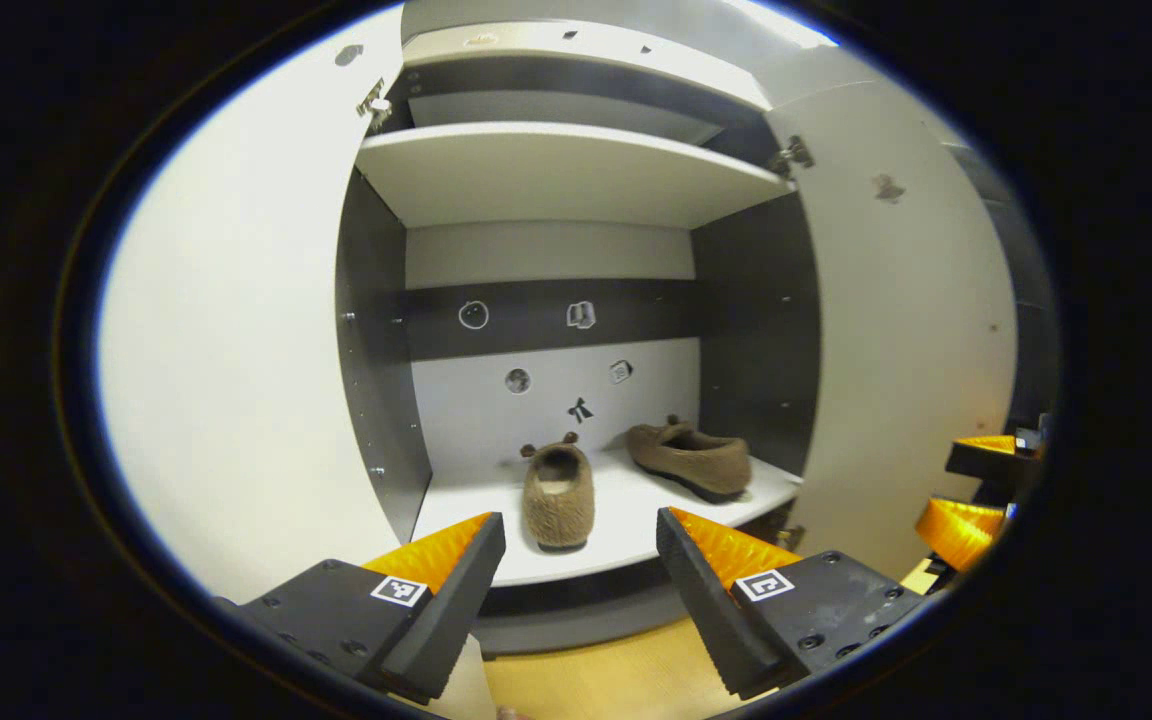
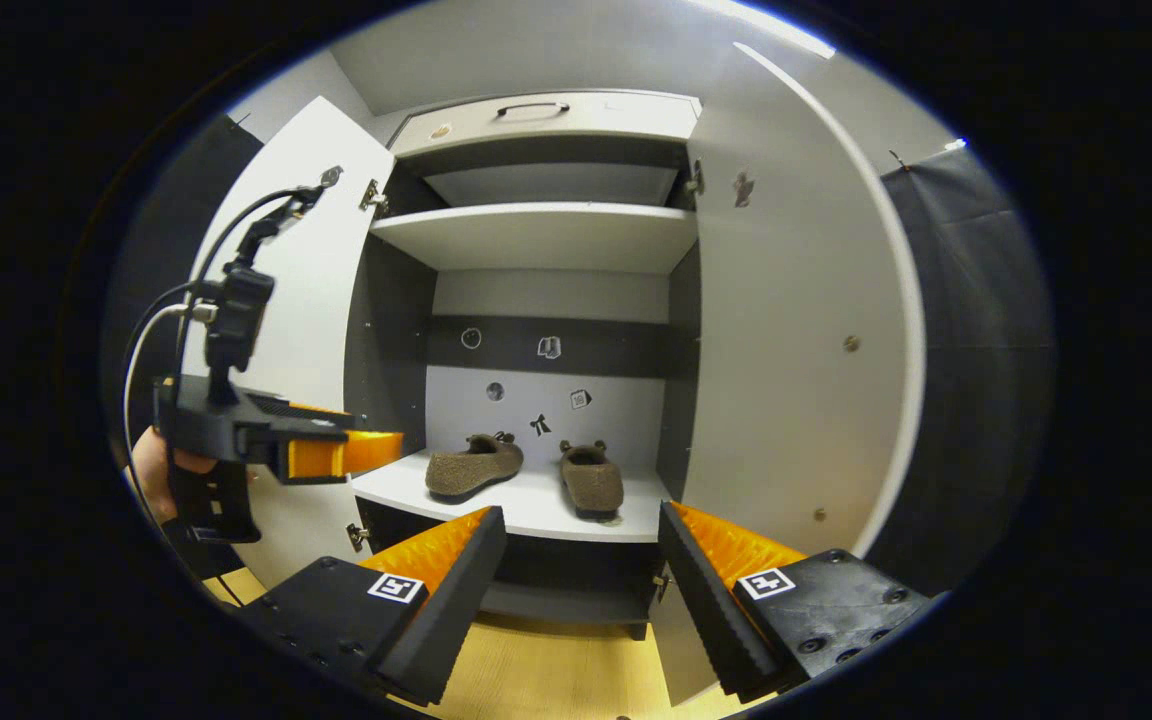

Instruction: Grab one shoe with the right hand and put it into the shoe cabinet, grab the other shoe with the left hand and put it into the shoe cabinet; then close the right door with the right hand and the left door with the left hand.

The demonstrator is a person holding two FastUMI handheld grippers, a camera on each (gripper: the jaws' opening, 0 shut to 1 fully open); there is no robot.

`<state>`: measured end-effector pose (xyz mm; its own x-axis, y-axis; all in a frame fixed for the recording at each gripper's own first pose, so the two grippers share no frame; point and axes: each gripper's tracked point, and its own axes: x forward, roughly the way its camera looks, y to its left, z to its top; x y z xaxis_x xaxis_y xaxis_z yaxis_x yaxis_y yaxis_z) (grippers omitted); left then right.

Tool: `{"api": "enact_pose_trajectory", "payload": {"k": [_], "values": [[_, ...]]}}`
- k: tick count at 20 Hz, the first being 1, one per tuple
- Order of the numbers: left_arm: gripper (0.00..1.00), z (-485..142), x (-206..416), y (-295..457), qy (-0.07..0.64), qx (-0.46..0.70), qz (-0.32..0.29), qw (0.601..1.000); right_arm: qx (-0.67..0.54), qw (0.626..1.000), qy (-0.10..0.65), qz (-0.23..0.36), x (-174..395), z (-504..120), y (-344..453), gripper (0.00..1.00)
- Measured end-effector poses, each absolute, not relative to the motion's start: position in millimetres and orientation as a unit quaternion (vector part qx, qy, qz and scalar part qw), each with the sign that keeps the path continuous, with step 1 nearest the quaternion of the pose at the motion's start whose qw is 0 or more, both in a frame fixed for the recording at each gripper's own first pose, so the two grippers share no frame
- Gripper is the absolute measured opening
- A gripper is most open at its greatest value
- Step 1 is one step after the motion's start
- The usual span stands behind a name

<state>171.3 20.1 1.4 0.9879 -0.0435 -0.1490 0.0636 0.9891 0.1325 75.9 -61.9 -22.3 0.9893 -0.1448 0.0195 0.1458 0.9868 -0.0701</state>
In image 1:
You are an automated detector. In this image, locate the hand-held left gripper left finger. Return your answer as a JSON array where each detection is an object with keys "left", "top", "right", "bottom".
[{"left": 211, "top": 510, "right": 507, "bottom": 706}]

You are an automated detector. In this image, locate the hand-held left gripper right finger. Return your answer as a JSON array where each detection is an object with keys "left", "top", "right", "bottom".
[{"left": 656, "top": 505, "right": 935, "bottom": 701}]

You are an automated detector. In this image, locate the white shoe cabinet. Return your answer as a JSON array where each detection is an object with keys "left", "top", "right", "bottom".
[{"left": 334, "top": 20, "right": 822, "bottom": 656}]

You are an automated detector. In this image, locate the brown fuzzy shoe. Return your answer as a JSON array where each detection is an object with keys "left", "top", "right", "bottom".
[
  {"left": 519, "top": 432, "right": 597, "bottom": 551},
  {"left": 624, "top": 415, "right": 752, "bottom": 501}
]

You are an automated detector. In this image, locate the white shoe cabinet door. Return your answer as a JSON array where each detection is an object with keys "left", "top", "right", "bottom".
[
  {"left": 764, "top": 80, "right": 1022, "bottom": 581},
  {"left": 96, "top": 5, "right": 499, "bottom": 720}
]

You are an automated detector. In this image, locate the long ceiling light panel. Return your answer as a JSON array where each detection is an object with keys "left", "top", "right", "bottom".
[{"left": 726, "top": 0, "right": 842, "bottom": 49}]

